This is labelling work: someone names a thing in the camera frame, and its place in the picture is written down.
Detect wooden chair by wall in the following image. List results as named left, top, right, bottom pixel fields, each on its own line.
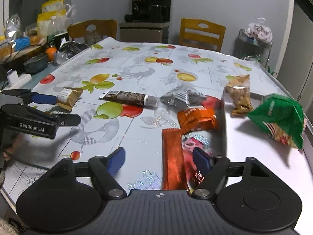
left=179, top=18, right=226, bottom=52

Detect white Dove candy bag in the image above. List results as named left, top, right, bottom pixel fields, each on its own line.
left=246, top=18, right=273, bottom=43

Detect black water dispenser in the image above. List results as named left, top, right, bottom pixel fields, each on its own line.
left=119, top=0, right=171, bottom=43

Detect brown tube snack pack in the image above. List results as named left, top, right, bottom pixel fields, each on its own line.
left=99, top=90, right=160, bottom=110

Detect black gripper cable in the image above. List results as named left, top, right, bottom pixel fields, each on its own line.
left=0, top=148, right=53, bottom=172

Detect clear peanut snack bag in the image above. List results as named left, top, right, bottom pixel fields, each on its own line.
left=226, top=74, right=253, bottom=117

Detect wooden chair at left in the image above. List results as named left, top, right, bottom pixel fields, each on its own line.
left=67, top=19, right=118, bottom=46

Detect fruit pattern tablecloth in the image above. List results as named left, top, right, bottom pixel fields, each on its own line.
left=3, top=38, right=283, bottom=202

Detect long orange snack bar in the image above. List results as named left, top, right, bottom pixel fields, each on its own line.
left=162, top=128, right=187, bottom=190

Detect dark ceramic bowl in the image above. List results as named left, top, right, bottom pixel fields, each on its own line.
left=23, top=52, right=48, bottom=75

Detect white power strip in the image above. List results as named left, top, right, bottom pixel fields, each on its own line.
left=7, top=70, right=32, bottom=89

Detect yellow package bags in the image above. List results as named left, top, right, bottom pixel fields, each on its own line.
left=37, top=0, right=72, bottom=37

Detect gold brown snack packet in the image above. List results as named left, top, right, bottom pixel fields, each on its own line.
left=56, top=87, right=83, bottom=111

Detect small orange snack packet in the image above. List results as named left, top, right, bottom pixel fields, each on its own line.
left=177, top=107, right=219, bottom=134

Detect clear pink candy packet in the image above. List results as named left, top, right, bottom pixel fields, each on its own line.
left=181, top=130, right=223, bottom=192

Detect white shallow tray box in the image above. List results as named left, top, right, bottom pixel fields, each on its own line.
left=221, top=92, right=312, bottom=234

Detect green snack bag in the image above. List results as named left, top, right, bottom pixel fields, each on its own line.
left=247, top=93, right=307, bottom=150

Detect dark seed snack packet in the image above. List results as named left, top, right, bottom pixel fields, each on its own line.
left=160, top=85, right=207, bottom=110

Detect person left hand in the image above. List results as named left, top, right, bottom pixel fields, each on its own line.
left=1, top=129, right=23, bottom=154

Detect orange fruit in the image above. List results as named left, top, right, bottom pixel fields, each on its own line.
left=46, top=47, right=57, bottom=61

